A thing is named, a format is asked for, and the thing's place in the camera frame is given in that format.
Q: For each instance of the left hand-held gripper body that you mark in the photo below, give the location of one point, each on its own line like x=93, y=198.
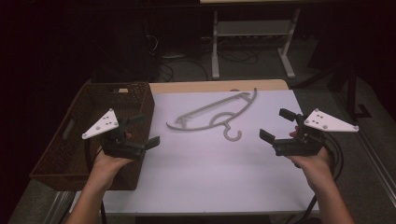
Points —
x=121, y=149

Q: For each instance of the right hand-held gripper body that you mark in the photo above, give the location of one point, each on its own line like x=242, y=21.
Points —
x=299, y=147

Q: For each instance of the brown wicker basket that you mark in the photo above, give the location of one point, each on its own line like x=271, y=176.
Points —
x=62, y=161

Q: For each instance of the grey plastic clothes hanger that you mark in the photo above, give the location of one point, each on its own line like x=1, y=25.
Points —
x=204, y=109

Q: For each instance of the person's left hand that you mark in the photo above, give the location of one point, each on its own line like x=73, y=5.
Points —
x=106, y=169

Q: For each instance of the person's right hand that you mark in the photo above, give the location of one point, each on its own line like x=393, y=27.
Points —
x=316, y=171

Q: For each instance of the white tag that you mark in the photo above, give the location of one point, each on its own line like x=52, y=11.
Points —
x=123, y=90

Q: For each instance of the white table mat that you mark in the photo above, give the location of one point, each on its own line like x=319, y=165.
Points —
x=202, y=174

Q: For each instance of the black metal stand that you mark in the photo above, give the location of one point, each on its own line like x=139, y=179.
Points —
x=351, y=90

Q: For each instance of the aluminium rail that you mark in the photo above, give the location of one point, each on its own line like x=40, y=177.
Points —
x=378, y=168
x=57, y=207

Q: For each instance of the white metal desk frame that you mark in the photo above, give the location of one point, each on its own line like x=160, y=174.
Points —
x=252, y=28

